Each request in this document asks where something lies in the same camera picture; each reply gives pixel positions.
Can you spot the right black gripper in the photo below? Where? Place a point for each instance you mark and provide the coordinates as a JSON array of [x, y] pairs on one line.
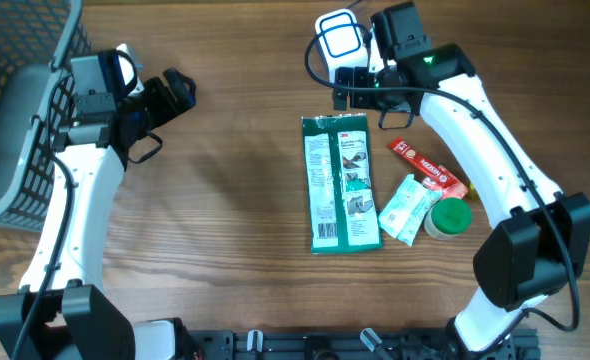
[[356, 76]]

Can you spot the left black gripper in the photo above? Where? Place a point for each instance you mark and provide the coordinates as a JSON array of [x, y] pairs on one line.
[[163, 107]]

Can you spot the green 3M package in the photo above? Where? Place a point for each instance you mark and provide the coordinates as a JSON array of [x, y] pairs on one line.
[[342, 208]]

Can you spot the red stick sachet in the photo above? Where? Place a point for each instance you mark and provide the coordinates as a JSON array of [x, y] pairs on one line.
[[437, 177]]

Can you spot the teal pack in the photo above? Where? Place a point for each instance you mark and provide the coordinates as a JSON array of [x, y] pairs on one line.
[[403, 215]]

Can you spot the grey plastic mesh basket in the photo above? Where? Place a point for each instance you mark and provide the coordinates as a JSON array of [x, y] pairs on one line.
[[38, 39]]

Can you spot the green lidded jar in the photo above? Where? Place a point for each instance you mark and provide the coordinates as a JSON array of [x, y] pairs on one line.
[[448, 219]]

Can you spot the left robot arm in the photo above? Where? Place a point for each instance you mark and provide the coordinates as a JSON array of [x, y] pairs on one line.
[[60, 310]]

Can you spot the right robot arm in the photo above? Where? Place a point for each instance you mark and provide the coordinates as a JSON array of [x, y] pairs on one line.
[[540, 235]]

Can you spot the white barcode scanner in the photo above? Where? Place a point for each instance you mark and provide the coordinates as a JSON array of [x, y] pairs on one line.
[[343, 43]]

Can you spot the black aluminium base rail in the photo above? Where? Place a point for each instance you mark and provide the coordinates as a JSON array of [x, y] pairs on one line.
[[410, 344]]

